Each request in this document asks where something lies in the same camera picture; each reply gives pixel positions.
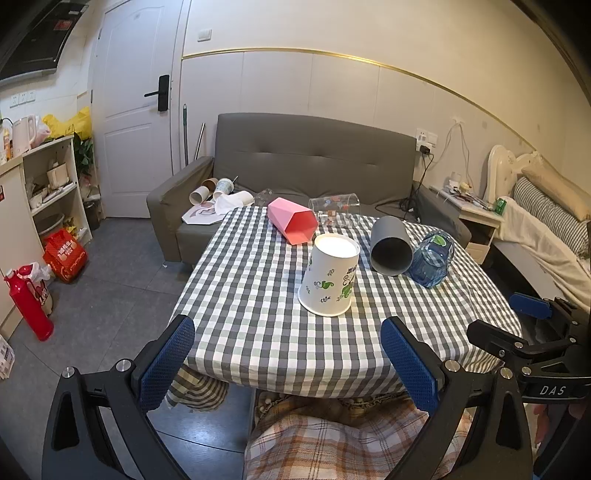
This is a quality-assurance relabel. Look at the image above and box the white cable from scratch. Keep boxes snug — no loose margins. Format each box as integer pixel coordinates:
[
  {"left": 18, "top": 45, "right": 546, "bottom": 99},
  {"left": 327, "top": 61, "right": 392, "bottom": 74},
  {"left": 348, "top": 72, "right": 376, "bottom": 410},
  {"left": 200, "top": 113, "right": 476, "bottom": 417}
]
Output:
[{"left": 441, "top": 117, "right": 472, "bottom": 185}]

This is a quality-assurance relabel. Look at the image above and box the white nightstand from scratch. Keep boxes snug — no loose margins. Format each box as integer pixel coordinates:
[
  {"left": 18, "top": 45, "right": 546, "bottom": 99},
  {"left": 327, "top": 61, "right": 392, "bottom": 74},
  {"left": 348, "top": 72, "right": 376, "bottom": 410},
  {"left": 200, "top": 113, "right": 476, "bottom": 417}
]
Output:
[{"left": 429, "top": 185, "right": 505, "bottom": 264}]

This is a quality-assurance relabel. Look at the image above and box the clear printed glass cup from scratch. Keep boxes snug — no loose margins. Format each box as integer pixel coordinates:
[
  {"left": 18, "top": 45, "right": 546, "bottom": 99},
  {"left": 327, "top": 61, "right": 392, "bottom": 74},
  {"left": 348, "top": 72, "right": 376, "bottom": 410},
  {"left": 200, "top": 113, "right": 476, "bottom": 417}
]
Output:
[{"left": 308, "top": 191, "right": 362, "bottom": 227}]

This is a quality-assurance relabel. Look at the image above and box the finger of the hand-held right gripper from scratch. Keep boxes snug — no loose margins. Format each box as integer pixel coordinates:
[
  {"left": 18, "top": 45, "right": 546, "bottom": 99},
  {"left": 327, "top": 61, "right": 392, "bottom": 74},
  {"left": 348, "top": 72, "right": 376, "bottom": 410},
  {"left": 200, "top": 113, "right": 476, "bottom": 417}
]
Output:
[
  {"left": 510, "top": 293, "right": 591, "bottom": 340},
  {"left": 466, "top": 319, "right": 571, "bottom": 365}
]

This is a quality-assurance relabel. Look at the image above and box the green plaid cloth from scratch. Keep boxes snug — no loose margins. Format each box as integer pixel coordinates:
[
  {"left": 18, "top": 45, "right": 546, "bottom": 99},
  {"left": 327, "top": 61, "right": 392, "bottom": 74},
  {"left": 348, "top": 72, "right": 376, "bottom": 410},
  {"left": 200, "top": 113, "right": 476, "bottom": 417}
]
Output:
[{"left": 166, "top": 367, "right": 230, "bottom": 413}]

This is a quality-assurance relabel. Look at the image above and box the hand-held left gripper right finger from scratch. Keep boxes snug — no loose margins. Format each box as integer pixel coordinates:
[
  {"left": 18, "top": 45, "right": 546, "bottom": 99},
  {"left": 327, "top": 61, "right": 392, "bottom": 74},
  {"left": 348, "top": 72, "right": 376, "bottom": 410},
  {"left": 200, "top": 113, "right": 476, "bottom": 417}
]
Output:
[{"left": 381, "top": 316, "right": 546, "bottom": 480}]

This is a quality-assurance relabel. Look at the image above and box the red thermos bottle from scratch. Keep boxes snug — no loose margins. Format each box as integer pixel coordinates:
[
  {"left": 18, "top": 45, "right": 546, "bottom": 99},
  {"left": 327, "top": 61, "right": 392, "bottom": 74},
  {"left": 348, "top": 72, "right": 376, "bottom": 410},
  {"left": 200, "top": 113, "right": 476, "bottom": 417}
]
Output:
[{"left": 4, "top": 270, "right": 55, "bottom": 341}]

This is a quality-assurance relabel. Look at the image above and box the white door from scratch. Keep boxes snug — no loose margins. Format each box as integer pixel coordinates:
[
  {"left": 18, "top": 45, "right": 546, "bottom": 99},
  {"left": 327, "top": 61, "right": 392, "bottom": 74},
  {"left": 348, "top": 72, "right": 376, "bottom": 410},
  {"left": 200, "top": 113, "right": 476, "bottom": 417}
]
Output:
[{"left": 90, "top": 0, "right": 181, "bottom": 219}]

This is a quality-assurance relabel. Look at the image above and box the black cable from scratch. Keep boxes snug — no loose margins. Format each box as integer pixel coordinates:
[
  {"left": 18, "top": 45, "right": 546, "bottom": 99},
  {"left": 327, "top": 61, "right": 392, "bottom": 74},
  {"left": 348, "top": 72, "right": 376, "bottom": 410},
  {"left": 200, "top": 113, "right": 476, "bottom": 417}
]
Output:
[{"left": 379, "top": 152, "right": 435, "bottom": 215}]

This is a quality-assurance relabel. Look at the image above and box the white red printed bag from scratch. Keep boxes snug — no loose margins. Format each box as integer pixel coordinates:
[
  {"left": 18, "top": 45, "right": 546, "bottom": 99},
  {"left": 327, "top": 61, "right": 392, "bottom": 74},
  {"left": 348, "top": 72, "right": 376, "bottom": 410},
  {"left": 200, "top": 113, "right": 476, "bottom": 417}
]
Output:
[{"left": 18, "top": 261, "right": 56, "bottom": 315}]

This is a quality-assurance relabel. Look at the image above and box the blue glass cup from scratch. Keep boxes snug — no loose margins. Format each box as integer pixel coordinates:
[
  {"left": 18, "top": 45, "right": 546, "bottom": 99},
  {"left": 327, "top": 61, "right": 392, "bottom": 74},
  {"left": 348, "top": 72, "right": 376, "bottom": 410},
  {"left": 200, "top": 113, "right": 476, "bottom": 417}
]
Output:
[{"left": 409, "top": 231, "right": 455, "bottom": 289}]

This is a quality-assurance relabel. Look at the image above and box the pink hexagonal cup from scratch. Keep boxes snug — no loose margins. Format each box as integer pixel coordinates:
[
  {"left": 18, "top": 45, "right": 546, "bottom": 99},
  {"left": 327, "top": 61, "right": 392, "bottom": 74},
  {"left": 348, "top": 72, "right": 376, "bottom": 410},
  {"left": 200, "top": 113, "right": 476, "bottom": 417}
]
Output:
[{"left": 267, "top": 198, "right": 319, "bottom": 245}]

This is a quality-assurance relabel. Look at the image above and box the white electric kettle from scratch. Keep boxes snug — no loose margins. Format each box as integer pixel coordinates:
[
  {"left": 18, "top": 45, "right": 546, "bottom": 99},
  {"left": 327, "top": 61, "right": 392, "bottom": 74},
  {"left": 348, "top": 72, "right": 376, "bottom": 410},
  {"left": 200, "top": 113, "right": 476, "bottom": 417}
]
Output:
[{"left": 11, "top": 115, "right": 38, "bottom": 155}]

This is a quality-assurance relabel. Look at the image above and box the grey white checkered tablecloth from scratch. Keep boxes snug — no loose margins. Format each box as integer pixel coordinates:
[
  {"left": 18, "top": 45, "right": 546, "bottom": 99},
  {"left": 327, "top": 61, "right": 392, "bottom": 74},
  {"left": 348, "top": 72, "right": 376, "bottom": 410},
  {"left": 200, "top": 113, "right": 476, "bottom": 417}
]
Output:
[{"left": 170, "top": 205, "right": 525, "bottom": 398}]

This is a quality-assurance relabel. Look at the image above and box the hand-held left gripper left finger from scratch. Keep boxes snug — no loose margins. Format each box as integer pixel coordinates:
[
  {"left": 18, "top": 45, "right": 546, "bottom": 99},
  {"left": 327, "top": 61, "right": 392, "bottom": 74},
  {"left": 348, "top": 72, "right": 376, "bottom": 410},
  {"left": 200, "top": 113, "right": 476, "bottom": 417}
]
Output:
[{"left": 41, "top": 315, "right": 195, "bottom": 480}]

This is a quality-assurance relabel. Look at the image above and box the cream bed headboard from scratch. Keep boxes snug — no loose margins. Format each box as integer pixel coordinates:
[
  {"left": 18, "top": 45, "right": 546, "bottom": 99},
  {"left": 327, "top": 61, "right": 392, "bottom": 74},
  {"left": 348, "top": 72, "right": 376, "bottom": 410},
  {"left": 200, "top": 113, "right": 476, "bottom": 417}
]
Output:
[{"left": 487, "top": 144, "right": 541, "bottom": 199}]

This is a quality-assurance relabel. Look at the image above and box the black range hood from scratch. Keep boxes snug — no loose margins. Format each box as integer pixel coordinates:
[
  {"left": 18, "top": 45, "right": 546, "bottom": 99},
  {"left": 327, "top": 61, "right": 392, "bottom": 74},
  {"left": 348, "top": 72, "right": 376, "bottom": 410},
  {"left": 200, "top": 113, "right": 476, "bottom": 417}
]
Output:
[{"left": 0, "top": 0, "right": 90, "bottom": 86}]

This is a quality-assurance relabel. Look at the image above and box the white paper cup green print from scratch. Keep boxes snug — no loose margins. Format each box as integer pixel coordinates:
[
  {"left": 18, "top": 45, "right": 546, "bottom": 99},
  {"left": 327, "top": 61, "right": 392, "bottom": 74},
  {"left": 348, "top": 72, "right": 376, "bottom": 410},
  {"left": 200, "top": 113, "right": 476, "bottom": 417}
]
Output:
[{"left": 298, "top": 233, "right": 362, "bottom": 318}]

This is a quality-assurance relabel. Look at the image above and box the red paper bag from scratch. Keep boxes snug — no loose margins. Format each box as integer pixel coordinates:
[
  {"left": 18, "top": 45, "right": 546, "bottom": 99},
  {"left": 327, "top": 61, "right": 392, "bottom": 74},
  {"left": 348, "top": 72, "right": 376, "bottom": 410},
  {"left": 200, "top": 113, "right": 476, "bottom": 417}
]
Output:
[{"left": 43, "top": 229, "right": 88, "bottom": 283}]

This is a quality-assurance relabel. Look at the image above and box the orange plaid blanket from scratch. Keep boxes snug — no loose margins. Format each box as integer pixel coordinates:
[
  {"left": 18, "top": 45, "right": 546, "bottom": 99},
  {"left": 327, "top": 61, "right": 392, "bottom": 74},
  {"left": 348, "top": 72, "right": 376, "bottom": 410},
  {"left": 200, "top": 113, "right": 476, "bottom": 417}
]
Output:
[{"left": 245, "top": 392, "right": 476, "bottom": 480}]

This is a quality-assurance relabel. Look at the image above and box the grey plastic cup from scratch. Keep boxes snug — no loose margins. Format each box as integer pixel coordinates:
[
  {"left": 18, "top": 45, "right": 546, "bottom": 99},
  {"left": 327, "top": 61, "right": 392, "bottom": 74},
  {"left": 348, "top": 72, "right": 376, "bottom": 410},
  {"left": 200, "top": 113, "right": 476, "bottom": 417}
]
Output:
[{"left": 370, "top": 216, "right": 414, "bottom": 277}]

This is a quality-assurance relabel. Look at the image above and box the striped pillow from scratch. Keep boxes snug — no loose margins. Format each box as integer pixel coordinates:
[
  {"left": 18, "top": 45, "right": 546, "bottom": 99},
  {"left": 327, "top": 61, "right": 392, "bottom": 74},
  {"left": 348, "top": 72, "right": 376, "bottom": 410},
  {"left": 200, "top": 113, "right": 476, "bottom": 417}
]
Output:
[{"left": 512, "top": 176, "right": 591, "bottom": 257}]

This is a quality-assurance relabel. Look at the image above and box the green potted plant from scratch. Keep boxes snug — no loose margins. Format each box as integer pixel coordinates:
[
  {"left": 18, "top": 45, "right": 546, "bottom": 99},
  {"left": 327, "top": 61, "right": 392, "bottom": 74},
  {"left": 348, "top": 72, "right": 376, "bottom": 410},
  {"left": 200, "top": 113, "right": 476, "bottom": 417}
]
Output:
[{"left": 74, "top": 134, "right": 95, "bottom": 178}]

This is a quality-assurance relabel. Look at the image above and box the printed flat paper sheet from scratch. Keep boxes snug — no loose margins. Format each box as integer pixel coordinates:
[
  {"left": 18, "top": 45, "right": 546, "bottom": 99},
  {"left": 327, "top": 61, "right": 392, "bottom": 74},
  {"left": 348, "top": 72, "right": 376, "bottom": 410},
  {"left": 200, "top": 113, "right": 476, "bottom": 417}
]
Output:
[{"left": 181, "top": 203, "right": 227, "bottom": 226}]

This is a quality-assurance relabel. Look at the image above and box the grey sofa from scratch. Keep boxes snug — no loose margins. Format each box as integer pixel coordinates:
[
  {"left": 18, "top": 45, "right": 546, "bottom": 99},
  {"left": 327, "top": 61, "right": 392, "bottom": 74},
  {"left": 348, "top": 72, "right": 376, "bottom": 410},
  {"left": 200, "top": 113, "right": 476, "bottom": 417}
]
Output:
[{"left": 147, "top": 113, "right": 472, "bottom": 266}]

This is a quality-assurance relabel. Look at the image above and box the white crumpled paper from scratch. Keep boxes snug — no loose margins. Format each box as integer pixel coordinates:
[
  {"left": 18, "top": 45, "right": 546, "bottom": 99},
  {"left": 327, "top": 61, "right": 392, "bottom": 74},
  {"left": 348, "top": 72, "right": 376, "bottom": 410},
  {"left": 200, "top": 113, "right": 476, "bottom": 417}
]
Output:
[{"left": 213, "top": 190, "right": 256, "bottom": 214}]

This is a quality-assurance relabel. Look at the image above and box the grey plastic basin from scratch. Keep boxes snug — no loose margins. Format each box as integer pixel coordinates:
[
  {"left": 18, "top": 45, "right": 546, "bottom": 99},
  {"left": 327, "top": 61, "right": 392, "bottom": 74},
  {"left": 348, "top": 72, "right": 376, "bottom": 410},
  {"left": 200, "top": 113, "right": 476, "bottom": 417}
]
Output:
[{"left": 34, "top": 213, "right": 65, "bottom": 236}]

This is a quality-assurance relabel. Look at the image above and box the white bed blanket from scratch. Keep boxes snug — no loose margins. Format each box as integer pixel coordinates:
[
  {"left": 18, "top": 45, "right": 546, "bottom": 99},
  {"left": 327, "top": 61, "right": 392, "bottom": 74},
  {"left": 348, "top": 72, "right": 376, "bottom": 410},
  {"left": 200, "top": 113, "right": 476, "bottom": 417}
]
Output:
[{"left": 496, "top": 196, "right": 591, "bottom": 296}]

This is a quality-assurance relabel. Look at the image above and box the white open shelf cabinet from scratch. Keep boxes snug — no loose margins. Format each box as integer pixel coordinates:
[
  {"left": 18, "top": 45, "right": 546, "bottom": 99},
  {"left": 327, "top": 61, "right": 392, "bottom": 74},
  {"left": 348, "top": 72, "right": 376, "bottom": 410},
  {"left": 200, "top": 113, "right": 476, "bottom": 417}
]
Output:
[{"left": 21, "top": 135, "right": 93, "bottom": 259}]

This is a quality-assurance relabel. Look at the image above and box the beige pillow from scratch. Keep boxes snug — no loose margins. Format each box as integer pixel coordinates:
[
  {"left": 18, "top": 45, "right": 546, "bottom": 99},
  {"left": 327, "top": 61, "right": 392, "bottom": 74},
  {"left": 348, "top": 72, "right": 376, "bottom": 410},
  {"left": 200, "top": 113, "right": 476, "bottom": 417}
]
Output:
[{"left": 522, "top": 162, "right": 591, "bottom": 217}]

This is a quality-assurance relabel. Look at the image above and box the white cardboard box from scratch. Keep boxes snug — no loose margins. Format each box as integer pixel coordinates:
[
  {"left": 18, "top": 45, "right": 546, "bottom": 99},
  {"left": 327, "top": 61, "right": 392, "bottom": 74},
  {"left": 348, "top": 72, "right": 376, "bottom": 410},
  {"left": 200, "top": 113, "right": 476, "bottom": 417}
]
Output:
[{"left": 0, "top": 332, "right": 17, "bottom": 380}]

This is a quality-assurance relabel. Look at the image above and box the yellow plastic bag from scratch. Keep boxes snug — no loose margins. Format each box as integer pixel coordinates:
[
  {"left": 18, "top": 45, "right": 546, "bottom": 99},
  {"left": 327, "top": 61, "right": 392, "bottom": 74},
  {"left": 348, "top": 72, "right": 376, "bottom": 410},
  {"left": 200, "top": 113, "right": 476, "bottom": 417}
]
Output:
[{"left": 44, "top": 107, "right": 93, "bottom": 140}]

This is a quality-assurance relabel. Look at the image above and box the black door lock handle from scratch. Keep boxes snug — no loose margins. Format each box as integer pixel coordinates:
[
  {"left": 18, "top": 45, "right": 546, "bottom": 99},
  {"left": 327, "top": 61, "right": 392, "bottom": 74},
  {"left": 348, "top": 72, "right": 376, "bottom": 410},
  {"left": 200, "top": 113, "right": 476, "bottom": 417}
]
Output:
[{"left": 144, "top": 75, "right": 171, "bottom": 112}]

